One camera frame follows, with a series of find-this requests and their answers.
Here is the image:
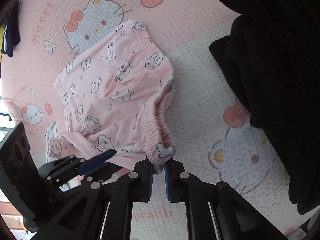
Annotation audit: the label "black garment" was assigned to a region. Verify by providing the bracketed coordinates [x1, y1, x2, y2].
[206, 0, 320, 216]

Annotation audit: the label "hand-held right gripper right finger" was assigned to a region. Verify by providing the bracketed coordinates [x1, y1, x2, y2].
[164, 159, 288, 240]

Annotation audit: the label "navy white-striped shorts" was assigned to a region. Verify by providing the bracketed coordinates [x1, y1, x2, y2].
[1, 4, 21, 58]

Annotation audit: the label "glass balcony door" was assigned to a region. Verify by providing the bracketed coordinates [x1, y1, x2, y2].
[0, 109, 16, 136]

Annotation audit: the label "pink cat-print blanket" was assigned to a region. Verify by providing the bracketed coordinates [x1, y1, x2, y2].
[0, 0, 320, 240]

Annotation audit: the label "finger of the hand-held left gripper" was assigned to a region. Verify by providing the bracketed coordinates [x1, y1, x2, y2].
[79, 148, 118, 182]
[37, 155, 86, 181]

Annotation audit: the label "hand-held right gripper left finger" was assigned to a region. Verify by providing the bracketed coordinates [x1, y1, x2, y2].
[30, 159, 153, 240]

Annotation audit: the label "pink bear-print pajama top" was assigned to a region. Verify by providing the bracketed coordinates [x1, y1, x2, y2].
[46, 136, 75, 163]

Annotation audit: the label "pink bear-print pajama pants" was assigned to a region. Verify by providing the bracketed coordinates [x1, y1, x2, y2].
[54, 19, 178, 176]

